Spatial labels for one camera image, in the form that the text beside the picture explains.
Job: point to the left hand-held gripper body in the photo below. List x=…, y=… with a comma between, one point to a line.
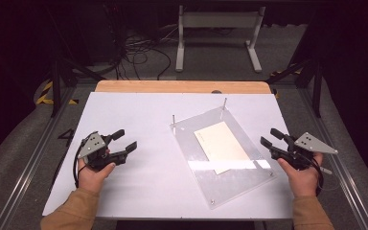
x=92, y=145

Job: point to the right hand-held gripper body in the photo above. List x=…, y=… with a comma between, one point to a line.
x=306, y=144

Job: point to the beige paper card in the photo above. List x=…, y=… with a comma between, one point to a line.
x=222, y=145

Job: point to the clear acrylic frame with posts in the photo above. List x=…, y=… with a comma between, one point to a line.
x=223, y=188

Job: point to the person's left hand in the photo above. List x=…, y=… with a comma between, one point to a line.
x=92, y=179

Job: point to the person's right hand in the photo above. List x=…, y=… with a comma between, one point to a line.
x=302, y=182

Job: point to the white board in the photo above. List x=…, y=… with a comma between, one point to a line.
x=140, y=121

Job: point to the black metal stand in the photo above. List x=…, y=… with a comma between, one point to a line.
x=314, y=83
x=57, y=86

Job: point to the white metal stand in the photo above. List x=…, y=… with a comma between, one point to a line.
x=218, y=20

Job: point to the aluminium floor rail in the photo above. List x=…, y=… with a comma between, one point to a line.
x=32, y=163
x=341, y=179

